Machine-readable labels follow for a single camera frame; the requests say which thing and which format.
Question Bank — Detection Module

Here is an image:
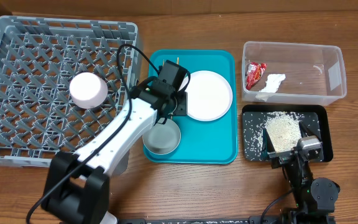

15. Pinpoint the grey shallow bowl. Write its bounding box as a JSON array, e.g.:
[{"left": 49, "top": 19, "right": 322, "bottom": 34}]
[{"left": 142, "top": 118, "right": 181, "bottom": 156}]

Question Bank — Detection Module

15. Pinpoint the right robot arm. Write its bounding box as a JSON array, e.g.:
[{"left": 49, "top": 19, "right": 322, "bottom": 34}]
[{"left": 259, "top": 121, "right": 340, "bottom": 224}]

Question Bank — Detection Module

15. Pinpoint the black food waste tray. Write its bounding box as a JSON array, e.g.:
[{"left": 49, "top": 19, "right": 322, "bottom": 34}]
[{"left": 242, "top": 105, "right": 333, "bottom": 162}]

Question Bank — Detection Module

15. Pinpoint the red snack wrapper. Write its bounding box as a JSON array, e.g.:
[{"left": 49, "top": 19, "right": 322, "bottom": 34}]
[{"left": 246, "top": 62, "right": 267, "bottom": 90}]

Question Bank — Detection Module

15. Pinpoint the white napkin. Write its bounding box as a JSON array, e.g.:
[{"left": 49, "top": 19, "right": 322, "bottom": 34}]
[{"left": 256, "top": 73, "right": 286, "bottom": 101}]

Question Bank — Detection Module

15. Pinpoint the large white plate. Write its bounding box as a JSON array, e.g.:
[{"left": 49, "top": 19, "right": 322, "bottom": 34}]
[{"left": 185, "top": 70, "right": 234, "bottom": 121}]

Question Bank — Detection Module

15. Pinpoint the pile of rice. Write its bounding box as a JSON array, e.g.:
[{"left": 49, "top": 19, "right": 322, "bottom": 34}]
[{"left": 244, "top": 111, "right": 306, "bottom": 153}]

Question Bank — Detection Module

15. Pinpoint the clear plastic bin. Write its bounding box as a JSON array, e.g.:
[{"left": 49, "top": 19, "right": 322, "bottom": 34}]
[{"left": 241, "top": 41, "right": 347, "bottom": 106}]

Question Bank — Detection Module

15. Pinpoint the teal plastic tray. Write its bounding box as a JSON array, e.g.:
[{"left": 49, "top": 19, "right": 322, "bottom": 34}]
[{"left": 144, "top": 49, "right": 238, "bottom": 164}]

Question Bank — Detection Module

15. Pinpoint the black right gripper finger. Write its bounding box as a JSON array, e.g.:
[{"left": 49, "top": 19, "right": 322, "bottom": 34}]
[
  {"left": 262, "top": 128, "right": 277, "bottom": 154},
  {"left": 298, "top": 121, "right": 315, "bottom": 138}
]

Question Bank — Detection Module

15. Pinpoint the white rice bowl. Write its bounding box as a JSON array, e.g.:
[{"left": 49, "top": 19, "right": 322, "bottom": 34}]
[{"left": 69, "top": 72, "right": 108, "bottom": 109}]

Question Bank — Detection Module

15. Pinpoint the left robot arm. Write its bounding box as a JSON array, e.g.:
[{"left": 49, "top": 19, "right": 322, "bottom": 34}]
[{"left": 35, "top": 60, "right": 191, "bottom": 223}]

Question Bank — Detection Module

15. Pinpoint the grey plastic dish rack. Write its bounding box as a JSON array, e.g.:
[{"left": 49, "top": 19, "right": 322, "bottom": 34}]
[{"left": 0, "top": 16, "right": 141, "bottom": 167}]

